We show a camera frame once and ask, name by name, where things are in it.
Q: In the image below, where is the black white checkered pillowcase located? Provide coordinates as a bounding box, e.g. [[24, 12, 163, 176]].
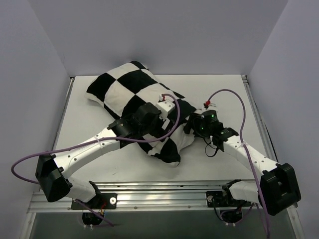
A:
[[86, 61, 195, 166]]

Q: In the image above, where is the white pillow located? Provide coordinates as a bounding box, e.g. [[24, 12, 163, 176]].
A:
[[162, 105, 202, 154]]

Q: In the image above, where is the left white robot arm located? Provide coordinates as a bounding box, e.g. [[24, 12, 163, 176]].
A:
[[35, 100, 175, 209]]

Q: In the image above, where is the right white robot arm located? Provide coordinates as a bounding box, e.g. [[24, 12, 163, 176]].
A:
[[184, 110, 301, 216]]

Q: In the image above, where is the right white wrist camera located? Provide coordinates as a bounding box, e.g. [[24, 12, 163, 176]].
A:
[[202, 100, 218, 113]]

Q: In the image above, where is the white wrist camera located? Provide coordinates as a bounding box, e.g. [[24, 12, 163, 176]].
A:
[[156, 100, 175, 120], [202, 100, 218, 113]]

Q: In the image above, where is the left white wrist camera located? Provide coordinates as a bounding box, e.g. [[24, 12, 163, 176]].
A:
[[156, 100, 175, 120]]

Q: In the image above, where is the right aluminium side rail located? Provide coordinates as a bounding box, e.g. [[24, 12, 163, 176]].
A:
[[241, 75, 278, 162]]

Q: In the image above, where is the aluminium side rail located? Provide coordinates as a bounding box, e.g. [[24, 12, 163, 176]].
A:
[[51, 77, 75, 150], [241, 75, 278, 162]]

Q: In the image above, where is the aluminium front frame rail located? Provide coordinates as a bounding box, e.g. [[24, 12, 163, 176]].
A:
[[26, 181, 299, 214]]

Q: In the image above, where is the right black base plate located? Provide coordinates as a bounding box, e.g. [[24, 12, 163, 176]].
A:
[[205, 190, 252, 208]]

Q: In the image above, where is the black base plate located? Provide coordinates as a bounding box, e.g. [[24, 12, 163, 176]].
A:
[[84, 193, 118, 210], [205, 190, 252, 208]]

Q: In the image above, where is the left aluminium side rail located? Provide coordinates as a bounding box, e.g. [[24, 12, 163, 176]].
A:
[[51, 77, 75, 150]]

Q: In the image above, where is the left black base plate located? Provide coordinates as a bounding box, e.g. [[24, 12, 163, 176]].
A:
[[84, 193, 118, 210]]

